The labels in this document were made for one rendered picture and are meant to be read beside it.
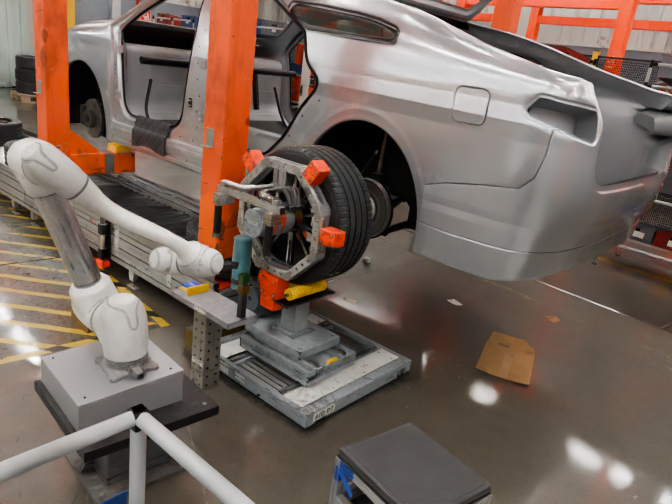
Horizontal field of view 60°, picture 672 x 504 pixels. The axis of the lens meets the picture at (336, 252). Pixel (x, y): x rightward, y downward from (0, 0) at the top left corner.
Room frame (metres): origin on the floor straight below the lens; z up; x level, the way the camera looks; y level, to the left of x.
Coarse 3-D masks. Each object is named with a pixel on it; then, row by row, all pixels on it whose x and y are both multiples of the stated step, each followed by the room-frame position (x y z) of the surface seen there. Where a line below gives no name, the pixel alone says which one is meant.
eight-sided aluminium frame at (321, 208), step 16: (272, 160) 2.61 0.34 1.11; (288, 160) 2.62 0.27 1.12; (256, 176) 2.67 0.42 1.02; (320, 192) 2.48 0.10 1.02; (240, 208) 2.73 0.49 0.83; (320, 208) 2.41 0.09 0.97; (240, 224) 2.72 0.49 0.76; (320, 224) 2.41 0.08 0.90; (256, 240) 2.71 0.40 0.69; (256, 256) 2.64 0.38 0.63; (320, 256) 2.43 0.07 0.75; (272, 272) 2.57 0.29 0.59; (288, 272) 2.50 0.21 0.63
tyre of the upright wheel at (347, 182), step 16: (304, 160) 2.60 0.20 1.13; (336, 160) 2.64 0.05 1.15; (336, 176) 2.53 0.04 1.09; (352, 176) 2.61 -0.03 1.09; (336, 192) 2.47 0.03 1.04; (352, 192) 2.54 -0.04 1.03; (336, 208) 2.46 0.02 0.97; (352, 208) 2.50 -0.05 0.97; (368, 208) 2.59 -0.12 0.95; (336, 224) 2.45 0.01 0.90; (352, 224) 2.49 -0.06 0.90; (368, 224) 2.58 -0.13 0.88; (352, 240) 2.50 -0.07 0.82; (368, 240) 2.61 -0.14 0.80; (336, 256) 2.45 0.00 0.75; (352, 256) 2.55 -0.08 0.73; (304, 272) 2.55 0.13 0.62; (320, 272) 2.49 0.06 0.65; (336, 272) 2.56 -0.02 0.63
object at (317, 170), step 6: (312, 162) 2.46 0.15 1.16; (318, 162) 2.48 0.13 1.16; (324, 162) 2.50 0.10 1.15; (306, 168) 2.47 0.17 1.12; (312, 168) 2.45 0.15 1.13; (318, 168) 2.44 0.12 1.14; (324, 168) 2.47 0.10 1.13; (306, 174) 2.47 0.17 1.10; (312, 174) 2.45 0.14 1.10; (318, 174) 2.43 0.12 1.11; (324, 174) 2.46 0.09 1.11; (306, 180) 2.47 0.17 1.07; (312, 180) 2.45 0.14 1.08; (318, 180) 2.47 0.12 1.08
